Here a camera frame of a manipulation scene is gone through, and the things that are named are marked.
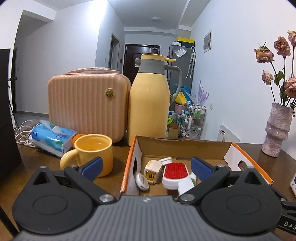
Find orange fruit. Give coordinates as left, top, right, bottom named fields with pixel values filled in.
left=72, top=133, right=85, bottom=148

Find black tripod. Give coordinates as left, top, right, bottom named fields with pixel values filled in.
left=8, top=77, right=19, bottom=130

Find dried pink roses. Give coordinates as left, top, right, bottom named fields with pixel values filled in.
left=253, top=30, right=295, bottom=110

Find dark entrance door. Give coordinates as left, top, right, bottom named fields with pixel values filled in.
left=122, top=43, right=161, bottom=85

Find white ribbed bottle cap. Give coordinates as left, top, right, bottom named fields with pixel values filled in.
left=159, top=157, right=172, bottom=166

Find white gold charger plug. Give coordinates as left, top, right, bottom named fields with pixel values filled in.
left=144, top=160, right=162, bottom=185

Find wall picture frame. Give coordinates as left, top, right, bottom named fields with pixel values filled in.
left=203, top=30, right=212, bottom=53

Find red white lint brush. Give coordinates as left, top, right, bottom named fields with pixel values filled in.
left=162, top=163, right=196, bottom=196

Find blue tissue pack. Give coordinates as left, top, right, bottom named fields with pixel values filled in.
left=31, top=120, right=77, bottom=158

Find pink textured vase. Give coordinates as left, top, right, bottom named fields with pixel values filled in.
left=261, top=102, right=295, bottom=158

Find white charging cables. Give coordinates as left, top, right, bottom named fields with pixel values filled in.
left=14, top=119, right=40, bottom=149

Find white board against wall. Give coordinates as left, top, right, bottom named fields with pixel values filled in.
left=217, top=125, right=240, bottom=143

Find red cardboard box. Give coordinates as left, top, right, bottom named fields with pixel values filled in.
left=120, top=136, right=273, bottom=196

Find yellow thermos jug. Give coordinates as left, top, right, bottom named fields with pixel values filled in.
left=127, top=54, right=183, bottom=146

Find yellow ceramic mug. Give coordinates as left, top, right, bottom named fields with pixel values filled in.
left=60, top=133, right=113, bottom=178

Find black paper bag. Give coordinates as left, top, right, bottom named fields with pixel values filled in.
left=0, top=49, right=22, bottom=182

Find grey refrigerator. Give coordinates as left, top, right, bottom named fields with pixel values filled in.
left=166, top=42, right=195, bottom=93

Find metal storage trolley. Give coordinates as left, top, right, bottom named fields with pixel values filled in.
left=181, top=104, right=206, bottom=140

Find pink ribbed suitcase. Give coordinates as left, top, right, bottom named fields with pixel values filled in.
left=47, top=68, right=131, bottom=142

